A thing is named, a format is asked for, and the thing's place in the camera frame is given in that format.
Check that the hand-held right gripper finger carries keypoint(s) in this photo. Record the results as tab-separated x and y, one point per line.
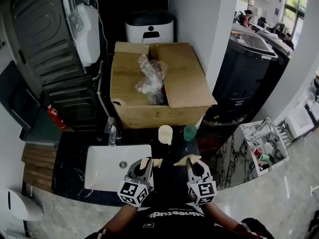
208	172
189	170

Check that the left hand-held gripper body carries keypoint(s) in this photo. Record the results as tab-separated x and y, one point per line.
132	193

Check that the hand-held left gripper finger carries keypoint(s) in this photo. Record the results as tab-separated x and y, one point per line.
131	168
150	170

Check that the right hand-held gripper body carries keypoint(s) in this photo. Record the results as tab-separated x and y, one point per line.
203	192

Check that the green translucent cup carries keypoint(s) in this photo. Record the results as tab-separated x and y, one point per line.
190	133

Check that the beige cup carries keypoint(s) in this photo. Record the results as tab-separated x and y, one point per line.
165	136

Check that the person's right forearm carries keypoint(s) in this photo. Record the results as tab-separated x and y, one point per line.
220	215

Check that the person's left forearm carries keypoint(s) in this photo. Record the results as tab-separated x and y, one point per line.
122	216

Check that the black marble washstand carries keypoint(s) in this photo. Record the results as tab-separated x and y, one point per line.
169	180

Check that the white rectangular sink basin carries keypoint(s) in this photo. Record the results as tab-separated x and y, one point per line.
104	168

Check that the white marble sink cabinet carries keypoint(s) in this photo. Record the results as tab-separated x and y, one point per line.
234	160

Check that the chrome basin faucet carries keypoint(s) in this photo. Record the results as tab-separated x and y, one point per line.
112	132
266	123

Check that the person's black red-striped shirt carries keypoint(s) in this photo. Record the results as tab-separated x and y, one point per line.
174	226

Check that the red mug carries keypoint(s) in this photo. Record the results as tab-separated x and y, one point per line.
258	150

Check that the round dark tray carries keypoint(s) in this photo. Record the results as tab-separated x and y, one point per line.
226	119

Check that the mint green mug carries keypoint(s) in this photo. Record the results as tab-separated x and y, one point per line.
264	157

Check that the white mug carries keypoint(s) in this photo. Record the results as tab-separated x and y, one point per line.
268	147

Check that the chrome towel rack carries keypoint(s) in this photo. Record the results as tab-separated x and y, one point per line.
283	134

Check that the black ribbed metal appliance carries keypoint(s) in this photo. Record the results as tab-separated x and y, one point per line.
77	101

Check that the clear plastic bag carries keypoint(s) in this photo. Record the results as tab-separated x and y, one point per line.
150	81

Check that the red fire extinguisher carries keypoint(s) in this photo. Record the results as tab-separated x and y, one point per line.
56	117

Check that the brown cardboard box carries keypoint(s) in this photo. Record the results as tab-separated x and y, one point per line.
184	78

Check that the wooden pallet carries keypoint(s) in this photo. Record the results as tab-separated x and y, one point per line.
37	168

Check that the dark stone platform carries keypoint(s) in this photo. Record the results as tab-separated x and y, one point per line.
42	133

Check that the white display basin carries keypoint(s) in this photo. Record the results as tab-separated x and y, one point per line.
312	108
299	122

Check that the black top-load washing machine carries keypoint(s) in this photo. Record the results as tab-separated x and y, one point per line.
241	71

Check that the white fixture with black slot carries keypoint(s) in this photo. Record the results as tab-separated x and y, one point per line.
25	204

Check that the black cloth item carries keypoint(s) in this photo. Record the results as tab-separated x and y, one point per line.
313	224

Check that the white plastic device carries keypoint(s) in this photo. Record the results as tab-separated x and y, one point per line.
89	34

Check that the white appliance with black lid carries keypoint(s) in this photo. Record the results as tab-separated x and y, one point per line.
149	26

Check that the grey ribbed metal appliance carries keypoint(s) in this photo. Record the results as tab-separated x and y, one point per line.
45	34

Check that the grey door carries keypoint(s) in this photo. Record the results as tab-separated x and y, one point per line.
7	38

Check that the blue wall sign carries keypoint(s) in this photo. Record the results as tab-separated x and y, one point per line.
277	11

